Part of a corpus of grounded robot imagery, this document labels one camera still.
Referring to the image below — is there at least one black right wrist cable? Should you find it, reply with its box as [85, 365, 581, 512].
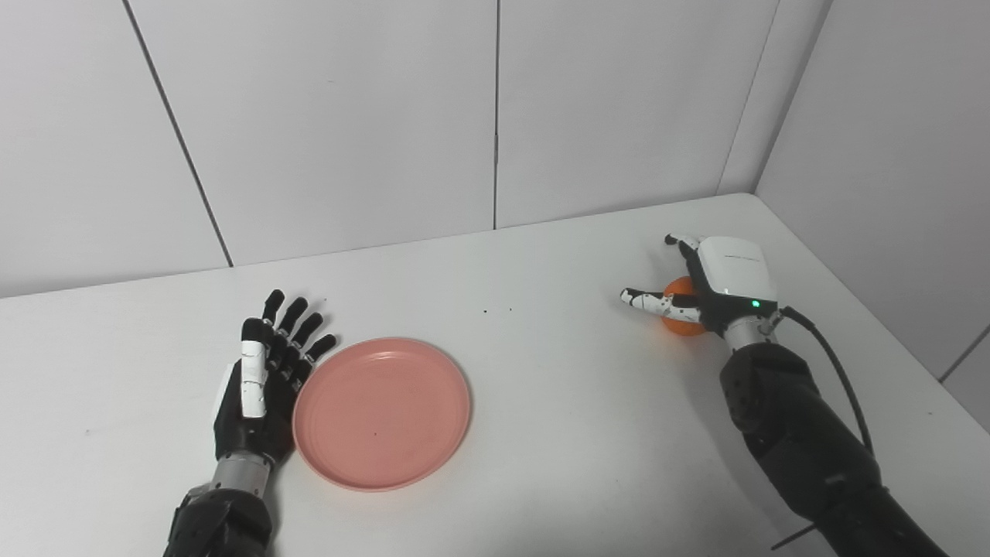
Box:
[770, 306, 876, 552]

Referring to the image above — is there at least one orange fruit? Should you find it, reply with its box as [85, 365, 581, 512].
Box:
[661, 276, 708, 337]

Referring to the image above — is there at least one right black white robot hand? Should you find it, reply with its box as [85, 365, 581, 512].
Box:
[620, 233, 779, 337]

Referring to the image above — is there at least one pink round plate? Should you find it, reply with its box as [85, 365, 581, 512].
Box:
[292, 337, 473, 493]

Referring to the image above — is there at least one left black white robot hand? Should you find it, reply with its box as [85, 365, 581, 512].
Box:
[213, 289, 338, 466]

